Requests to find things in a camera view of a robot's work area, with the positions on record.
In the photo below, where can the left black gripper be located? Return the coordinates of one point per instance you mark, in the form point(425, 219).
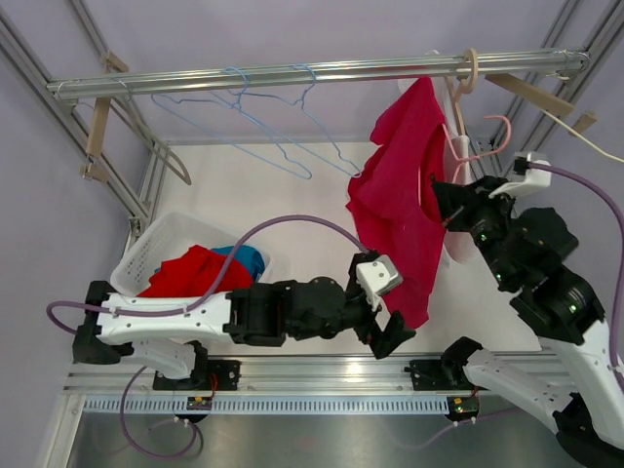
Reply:
point(395, 330)

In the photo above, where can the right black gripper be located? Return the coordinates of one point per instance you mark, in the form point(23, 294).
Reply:
point(455, 200)

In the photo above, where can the pink wire hanger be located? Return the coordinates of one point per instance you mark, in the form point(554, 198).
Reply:
point(457, 155)

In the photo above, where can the magenta t shirt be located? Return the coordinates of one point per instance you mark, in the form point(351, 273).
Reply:
point(392, 202)

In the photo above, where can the light blue hanger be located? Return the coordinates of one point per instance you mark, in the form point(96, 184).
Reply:
point(345, 165)
point(202, 113)

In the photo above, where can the blue t shirt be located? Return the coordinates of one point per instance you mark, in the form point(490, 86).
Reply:
point(247, 267)

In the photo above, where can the red t shirt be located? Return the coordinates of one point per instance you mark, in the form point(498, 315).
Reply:
point(190, 275)

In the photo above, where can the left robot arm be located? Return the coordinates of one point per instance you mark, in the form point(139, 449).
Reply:
point(168, 334)

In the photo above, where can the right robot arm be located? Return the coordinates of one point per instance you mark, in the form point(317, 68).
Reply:
point(525, 254)

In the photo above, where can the white t shirt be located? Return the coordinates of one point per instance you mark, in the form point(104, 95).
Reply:
point(457, 246)

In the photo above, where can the beige wooden hanger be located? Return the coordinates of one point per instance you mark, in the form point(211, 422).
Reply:
point(466, 84)

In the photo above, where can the right beige clip hanger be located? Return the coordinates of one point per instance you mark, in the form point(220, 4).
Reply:
point(553, 107)

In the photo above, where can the beige clip hanger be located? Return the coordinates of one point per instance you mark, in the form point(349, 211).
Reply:
point(553, 107)
point(91, 170)

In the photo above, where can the grey plastic hanger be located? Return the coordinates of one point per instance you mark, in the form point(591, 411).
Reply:
point(125, 109)

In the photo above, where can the left beige clip hanger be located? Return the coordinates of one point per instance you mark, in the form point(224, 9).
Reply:
point(91, 170)

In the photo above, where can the white plastic laundry basket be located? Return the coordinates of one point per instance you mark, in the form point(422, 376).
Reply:
point(168, 237)

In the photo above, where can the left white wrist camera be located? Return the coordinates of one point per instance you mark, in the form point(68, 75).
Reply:
point(377, 278)

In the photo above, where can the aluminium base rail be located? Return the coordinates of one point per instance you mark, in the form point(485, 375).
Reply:
point(277, 375)

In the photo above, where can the silver clothes rail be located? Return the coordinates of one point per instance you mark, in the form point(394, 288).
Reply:
point(466, 66)

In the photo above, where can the white slotted cable duct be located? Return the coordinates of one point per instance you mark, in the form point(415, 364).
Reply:
point(282, 405)

